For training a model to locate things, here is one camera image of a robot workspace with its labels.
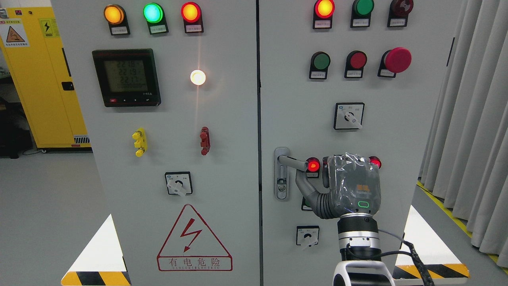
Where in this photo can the grey robotic hand plastic-wrapped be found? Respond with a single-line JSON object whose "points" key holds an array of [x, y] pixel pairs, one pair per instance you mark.
{"points": [[354, 187]]}

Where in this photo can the silver door swing handle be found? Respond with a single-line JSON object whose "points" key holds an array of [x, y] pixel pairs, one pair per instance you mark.
{"points": [[282, 161]]}

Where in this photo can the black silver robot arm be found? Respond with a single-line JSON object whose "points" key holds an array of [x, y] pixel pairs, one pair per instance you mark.
{"points": [[361, 265]]}

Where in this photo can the grey right cabinet door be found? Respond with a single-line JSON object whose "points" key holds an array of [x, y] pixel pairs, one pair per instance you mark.
{"points": [[298, 113]]}

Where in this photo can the grey cabinet door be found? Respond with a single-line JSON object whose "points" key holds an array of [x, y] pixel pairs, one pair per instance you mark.
{"points": [[225, 182], [298, 113]]}

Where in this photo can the green top lamp right door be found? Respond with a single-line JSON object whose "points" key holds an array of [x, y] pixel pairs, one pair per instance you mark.
{"points": [[361, 13]]}

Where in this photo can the orange-red top lamp right door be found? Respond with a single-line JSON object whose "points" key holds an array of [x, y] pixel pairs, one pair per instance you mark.
{"points": [[323, 14]]}

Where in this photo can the grey left cabinet door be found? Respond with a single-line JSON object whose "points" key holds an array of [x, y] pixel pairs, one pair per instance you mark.
{"points": [[225, 182]]}

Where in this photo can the red indicator lamp left door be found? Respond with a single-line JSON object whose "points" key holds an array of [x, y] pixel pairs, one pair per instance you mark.
{"points": [[192, 18]]}

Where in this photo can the green indicator lamp left door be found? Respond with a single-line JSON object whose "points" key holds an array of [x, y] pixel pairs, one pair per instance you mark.
{"points": [[155, 18]]}

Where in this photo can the orange indicator lamp left door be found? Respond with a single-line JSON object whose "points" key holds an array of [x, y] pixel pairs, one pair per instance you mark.
{"points": [[117, 20]]}

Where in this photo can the lit red lamp right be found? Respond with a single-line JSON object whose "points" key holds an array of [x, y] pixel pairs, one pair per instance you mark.
{"points": [[375, 160]]}

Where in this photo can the lit red lamp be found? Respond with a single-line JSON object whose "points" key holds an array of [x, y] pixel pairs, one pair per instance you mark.
{"points": [[375, 160], [313, 167]]}

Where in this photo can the lit red lamp left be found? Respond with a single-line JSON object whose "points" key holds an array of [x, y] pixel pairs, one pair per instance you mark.
{"points": [[313, 167]]}

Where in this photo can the dark green button lower left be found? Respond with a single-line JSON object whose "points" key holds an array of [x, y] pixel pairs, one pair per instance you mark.
{"points": [[304, 205]]}

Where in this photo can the grey curtain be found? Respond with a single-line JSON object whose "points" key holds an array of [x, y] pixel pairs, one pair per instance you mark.
{"points": [[466, 159]]}

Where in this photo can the red push button upper row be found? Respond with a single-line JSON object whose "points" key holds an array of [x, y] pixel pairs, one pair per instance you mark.
{"points": [[354, 65]]}

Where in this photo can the green push button upper row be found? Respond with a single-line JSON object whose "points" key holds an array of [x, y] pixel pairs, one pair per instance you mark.
{"points": [[319, 64]]}

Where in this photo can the red emergency stop mushroom button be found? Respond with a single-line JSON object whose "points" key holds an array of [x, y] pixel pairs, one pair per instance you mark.
{"points": [[394, 61]]}

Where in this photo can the red terminal connector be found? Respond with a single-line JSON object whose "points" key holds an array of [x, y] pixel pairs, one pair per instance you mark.
{"points": [[205, 140]]}

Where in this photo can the red electric hazard warning sticker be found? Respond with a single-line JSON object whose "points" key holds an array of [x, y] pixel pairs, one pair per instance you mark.
{"points": [[192, 246]]}

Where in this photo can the dark red buzzer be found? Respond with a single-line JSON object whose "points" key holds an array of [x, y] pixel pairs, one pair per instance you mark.
{"points": [[398, 13]]}

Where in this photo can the white glowing indicator lamp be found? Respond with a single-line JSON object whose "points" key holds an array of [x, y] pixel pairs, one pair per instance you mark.
{"points": [[197, 77]]}

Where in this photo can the yellow terminal connector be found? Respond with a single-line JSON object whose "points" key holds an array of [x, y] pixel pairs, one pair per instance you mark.
{"points": [[140, 142]]}

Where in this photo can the black digital power meter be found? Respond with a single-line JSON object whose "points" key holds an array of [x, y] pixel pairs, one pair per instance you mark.
{"points": [[127, 77]]}

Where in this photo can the yellow safety cabinet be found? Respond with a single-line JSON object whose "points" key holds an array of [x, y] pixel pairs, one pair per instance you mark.
{"points": [[32, 46]]}

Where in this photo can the upper right rotary selector switch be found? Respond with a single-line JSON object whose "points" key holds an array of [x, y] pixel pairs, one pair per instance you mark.
{"points": [[348, 115]]}

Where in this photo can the lower white rotary selector switch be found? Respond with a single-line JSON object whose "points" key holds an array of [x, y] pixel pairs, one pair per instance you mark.
{"points": [[307, 236]]}

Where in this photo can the left door rotary selector switch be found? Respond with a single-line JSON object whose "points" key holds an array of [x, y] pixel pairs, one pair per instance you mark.
{"points": [[179, 183]]}

